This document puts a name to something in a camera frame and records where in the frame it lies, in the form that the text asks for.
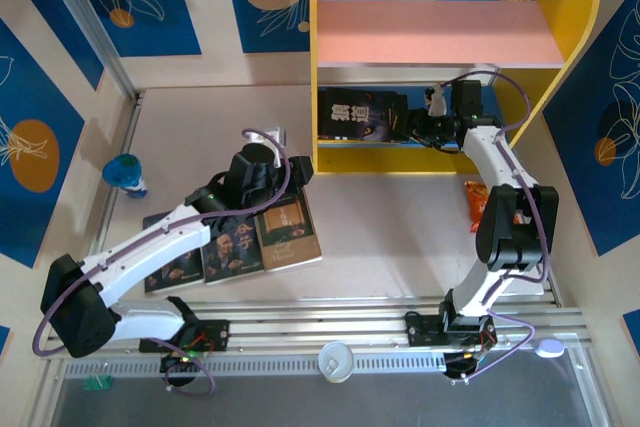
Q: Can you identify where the aluminium frame post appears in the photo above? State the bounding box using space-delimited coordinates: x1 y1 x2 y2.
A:
37 0 139 101

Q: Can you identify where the dark wolf eye book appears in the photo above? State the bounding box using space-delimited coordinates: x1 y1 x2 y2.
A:
317 86 419 144

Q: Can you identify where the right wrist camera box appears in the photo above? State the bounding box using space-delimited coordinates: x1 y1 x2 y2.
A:
424 82 449 116

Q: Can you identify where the white round puck device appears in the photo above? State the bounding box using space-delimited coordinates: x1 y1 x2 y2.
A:
534 338 565 360

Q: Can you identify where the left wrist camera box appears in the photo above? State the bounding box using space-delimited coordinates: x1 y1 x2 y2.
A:
253 124 289 168

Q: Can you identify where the tan scroll cover book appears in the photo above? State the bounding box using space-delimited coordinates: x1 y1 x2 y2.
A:
253 190 324 274

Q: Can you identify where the blue and white toy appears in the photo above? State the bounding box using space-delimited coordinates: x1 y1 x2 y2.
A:
102 154 149 200

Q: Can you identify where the dark old man book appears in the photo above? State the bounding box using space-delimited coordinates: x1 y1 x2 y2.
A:
199 215 266 286

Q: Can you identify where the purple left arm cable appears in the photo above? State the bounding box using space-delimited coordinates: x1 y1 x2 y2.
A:
32 127 294 398

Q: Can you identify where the yellow blue pink wooden bookshelf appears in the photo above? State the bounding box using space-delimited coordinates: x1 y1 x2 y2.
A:
308 0 601 176

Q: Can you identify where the slotted grey cable duct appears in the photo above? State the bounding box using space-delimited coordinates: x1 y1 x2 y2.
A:
62 350 449 379

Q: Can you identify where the white round cap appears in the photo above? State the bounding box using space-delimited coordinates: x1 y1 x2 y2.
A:
317 340 355 385

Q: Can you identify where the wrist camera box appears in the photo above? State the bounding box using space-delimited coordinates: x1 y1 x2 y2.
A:
253 124 289 168
424 82 449 116

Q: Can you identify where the dark seated figure book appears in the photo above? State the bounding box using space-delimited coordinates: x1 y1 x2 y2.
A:
142 211 206 295

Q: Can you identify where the orange snack packet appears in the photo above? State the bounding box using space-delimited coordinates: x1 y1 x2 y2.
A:
463 180 490 234

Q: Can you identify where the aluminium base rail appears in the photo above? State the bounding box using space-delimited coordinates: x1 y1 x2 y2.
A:
94 296 589 351

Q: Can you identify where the black electronics module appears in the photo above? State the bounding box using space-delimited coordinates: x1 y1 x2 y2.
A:
442 350 485 387
159 350 202 388

